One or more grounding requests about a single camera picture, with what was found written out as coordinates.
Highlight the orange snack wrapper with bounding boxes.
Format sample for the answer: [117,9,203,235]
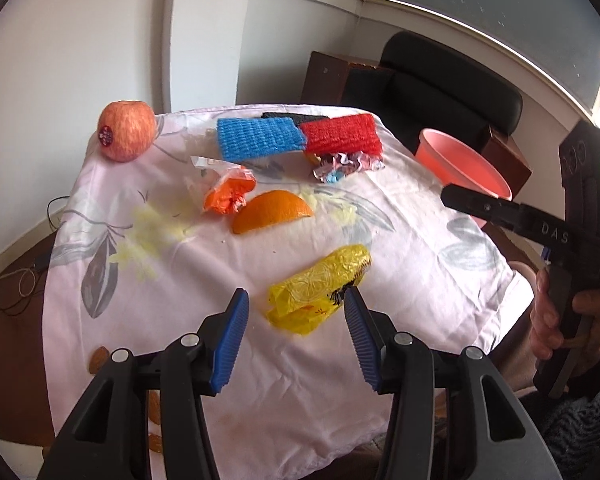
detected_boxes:
[202,166,257,216]

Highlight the red foam fruit net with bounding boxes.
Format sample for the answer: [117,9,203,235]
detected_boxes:
[299,114,384,157]

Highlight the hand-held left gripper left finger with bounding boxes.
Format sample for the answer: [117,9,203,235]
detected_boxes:
[37,287,251,480]

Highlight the person's leg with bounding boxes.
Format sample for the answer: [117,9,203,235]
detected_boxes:
[492,330,543,392]

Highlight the brown wooden cabinet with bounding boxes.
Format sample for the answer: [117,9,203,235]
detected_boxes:
[300,51,353,107]

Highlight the black foam fruit net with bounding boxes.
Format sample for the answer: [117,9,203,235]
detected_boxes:
[261,111,331,126]

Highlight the window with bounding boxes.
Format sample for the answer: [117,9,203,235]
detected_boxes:
[360,0,600,117]

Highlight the black leather chair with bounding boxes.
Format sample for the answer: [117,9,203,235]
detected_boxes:
[341,31,524,156]

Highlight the brown wooden side table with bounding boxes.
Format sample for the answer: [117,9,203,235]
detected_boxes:
[480,125,533,192]

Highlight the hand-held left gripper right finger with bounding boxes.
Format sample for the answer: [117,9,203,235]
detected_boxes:
[343,286,566,480]

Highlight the orange wedge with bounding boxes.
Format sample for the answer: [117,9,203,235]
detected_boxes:
[231,189,315,235]

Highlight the person's right hand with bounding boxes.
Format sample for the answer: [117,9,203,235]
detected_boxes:
[529,266,600,377]

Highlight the black looped cable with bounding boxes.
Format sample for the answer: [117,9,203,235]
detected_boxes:
[45,195,74,234]

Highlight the blue foam fruit net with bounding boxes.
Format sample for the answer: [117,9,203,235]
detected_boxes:
[216,117,305,164]

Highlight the floral white tablecloth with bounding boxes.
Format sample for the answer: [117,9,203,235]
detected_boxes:
[42,104,536,473]

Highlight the white cable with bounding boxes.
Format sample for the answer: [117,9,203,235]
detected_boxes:
[16,266,43,298]

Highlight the red apple with sticker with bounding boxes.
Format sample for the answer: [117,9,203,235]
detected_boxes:
[98,100,157,163]

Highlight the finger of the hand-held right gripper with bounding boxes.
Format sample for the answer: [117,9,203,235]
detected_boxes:
[440,183,527,234]

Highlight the silver pink candy wrapper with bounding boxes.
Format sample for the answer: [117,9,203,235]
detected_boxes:
[312,152,386,184]

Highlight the yellow snack wrapper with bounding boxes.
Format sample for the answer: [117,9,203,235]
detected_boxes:
[266,244,373,336]

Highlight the pink plastic basin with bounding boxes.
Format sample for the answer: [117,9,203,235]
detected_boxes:
[414,128,513,228]

